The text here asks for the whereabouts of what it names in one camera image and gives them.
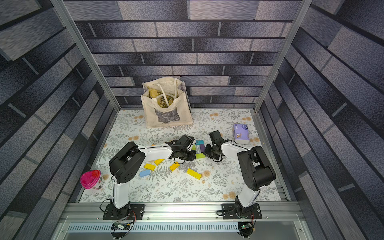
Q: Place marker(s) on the purple tissue pack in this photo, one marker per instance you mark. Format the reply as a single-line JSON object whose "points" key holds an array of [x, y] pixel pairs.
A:
{"points": [[241, 134]]}

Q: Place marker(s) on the teal block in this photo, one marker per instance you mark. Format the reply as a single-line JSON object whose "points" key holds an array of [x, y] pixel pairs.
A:
{"points": [[199, 142]]}

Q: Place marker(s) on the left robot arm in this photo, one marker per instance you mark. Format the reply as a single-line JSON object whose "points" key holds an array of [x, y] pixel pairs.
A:
{"points": [[127, 162]]}

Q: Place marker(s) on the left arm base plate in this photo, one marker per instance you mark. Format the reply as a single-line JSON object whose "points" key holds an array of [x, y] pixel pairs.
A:
{"points": [[135, 211]]}

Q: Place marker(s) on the left circuit board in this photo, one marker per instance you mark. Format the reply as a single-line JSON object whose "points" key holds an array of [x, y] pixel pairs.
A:
{"points": [[120, 227]]}

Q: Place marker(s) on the lime green block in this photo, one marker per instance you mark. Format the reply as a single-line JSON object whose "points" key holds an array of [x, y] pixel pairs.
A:
{"points": [[200, 156]]}

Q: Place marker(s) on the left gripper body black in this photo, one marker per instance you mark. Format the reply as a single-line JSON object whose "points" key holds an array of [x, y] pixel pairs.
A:
{"points": [[188, 155]]}

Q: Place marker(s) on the pink lidded cup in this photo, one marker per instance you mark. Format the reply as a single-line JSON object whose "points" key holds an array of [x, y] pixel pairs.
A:
{"points": [[92, 180]]}

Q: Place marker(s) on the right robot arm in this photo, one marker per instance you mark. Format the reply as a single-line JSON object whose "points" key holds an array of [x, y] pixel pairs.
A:
{"points": [[256, 171]]}

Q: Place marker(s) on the circuit board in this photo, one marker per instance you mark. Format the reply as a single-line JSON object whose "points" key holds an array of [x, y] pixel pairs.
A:
{"points": [[120, 227], [243, 226]]}

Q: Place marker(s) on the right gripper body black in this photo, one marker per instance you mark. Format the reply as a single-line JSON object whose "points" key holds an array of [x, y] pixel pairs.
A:
{"points": [[210, 151]]}

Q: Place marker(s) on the light blue block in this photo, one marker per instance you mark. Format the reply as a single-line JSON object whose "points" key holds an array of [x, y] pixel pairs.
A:
{"points": [[145, 173]]}

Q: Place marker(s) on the long yellow block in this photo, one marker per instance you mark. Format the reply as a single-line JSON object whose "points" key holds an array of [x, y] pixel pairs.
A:
{"points": [[158, 162]]}

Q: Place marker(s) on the right circuit board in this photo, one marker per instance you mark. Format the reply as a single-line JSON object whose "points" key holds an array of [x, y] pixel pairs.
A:
{"points": [[243, 226]]}

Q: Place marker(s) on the beige canvas tote bag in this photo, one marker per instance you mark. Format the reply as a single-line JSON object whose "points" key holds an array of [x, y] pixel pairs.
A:
{"points": [[166, 104]]}

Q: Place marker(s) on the small yellow block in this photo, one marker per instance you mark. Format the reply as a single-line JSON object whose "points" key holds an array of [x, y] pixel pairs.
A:
{"points": [[174, 166], [150, 167]]}

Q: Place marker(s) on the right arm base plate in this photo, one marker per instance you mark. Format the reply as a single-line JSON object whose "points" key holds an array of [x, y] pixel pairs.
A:
{"points": [[236, 212]]}

